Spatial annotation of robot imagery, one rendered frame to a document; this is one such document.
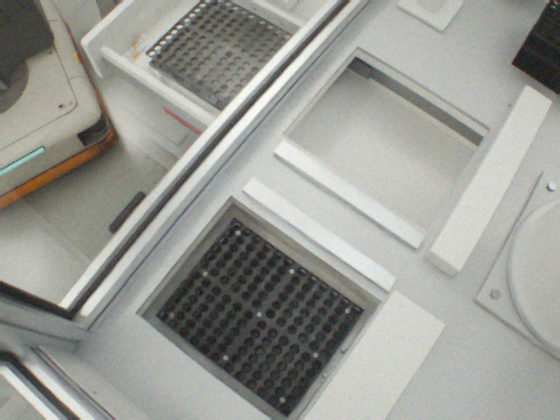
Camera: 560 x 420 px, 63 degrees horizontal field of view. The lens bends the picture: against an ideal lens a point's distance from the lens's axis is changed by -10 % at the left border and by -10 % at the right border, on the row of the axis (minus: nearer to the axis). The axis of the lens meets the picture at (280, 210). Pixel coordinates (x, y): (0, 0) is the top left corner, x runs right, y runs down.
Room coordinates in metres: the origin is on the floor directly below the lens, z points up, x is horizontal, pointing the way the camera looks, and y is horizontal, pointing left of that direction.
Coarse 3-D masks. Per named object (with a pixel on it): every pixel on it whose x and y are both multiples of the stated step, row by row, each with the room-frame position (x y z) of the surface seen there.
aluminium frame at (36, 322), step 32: (352, 0) 0.56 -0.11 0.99; (320, 32) 0.49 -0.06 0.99; (288, 64) 0.43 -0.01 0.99; (256, 96) 0.37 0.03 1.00; (288, 96) 0.40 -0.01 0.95; (256, 128) 0.34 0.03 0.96; (224, 160) 0.29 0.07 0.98; (192, 192) 0.24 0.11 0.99; (160, 224) 0.19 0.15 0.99; (128, 256) 0.15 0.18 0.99; (0, 288) 0.07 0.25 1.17; (96, 288) 0.11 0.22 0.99; (0, 320) 0.05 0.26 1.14; (32, 320) 0.05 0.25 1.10; (64, 320) 0.06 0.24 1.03; (96, 320) 0.07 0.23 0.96; (0, 352) 0.02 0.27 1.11; (32, 352) 0.02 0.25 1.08; (64, 384) -0.01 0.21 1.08; (96, 416) -0.04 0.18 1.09
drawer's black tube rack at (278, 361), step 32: (224, 256) 0.18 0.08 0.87; (256, 256) 0.18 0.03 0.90; (224, 288) 0.13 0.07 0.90; (256, 288) 0.13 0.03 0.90; (288, 288) 0.14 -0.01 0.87; (320, 288) 0.14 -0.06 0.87; (192, 320) 0.09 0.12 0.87; (224, 320) 0.09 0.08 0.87; (256, 320) 0.09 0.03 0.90; (288, 320) 0.09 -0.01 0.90; (320, 320) 0.09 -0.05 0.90; (352, 320) 0.09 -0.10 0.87; (224, 352) 0.04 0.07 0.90; (256, 352) 0.05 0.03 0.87; (288, 352) 0.05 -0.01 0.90; (320, 352) 0.05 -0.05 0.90; (256, 384) 0.00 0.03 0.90; (288, 384) 0.00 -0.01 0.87
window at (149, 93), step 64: (0, 0) 0.20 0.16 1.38; (64, 0) 0.23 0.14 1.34; (128, 0) 0.26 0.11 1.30; (192, 0) 0.31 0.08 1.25; (256, 0) 0.38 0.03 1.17; (320, 0) 0.49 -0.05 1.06; (0, 64) 0.18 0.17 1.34; (64, 64) 0.21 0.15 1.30; (128, 64) 0.25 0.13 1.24; (192, 64) 0.30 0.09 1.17; (256, 64) 0.38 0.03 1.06; (0, 128) 0.16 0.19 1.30; (64, 128) 0.19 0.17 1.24; (128, 128) 0.23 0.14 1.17; (192, 128) 0.28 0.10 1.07; (0, 192) 0.13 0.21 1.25; (64, 192) 0.16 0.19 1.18; (128, 192) 0.20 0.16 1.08; (0, 256) 0.09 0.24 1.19; (64, 256) 0.12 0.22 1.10
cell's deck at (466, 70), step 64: (384, 0) 0.61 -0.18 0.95; (512, 0) 0.63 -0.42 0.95; (320, 64) 0.46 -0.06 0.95; (384, 64) 0.47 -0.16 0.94; (448, 64) 0.47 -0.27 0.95; (320, 192) 0.25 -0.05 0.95; (512, 192) 0.26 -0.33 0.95; (320, 256) 0.17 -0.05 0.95; (384, 256) 0.16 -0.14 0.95; (128, 320) 0.08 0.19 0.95; (448, 320) 0.08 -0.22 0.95; (128, 384) 0.00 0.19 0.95; (192, 384) 0.00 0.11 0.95; (448, 384) 0.00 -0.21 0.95; (512, 384) -0.01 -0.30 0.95
